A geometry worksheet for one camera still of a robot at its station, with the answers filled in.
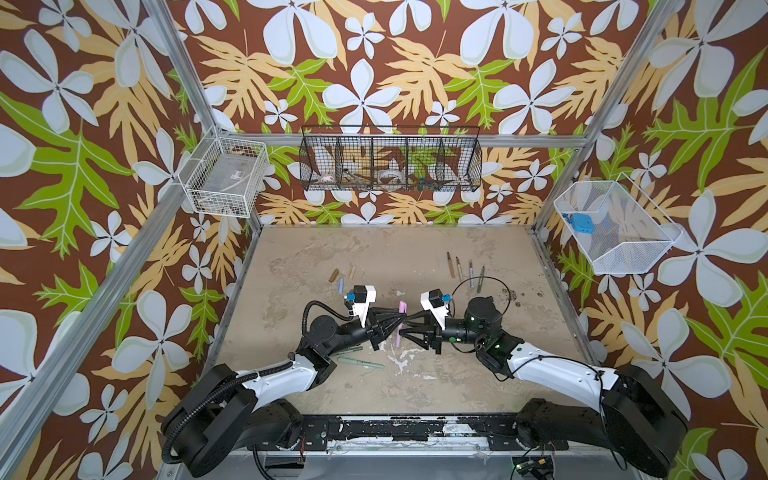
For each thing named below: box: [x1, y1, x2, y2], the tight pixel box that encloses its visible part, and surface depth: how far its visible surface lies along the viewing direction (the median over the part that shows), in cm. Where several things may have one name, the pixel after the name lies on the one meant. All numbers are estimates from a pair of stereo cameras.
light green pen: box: [337, 357, 386, 369], surface depth 88 cm
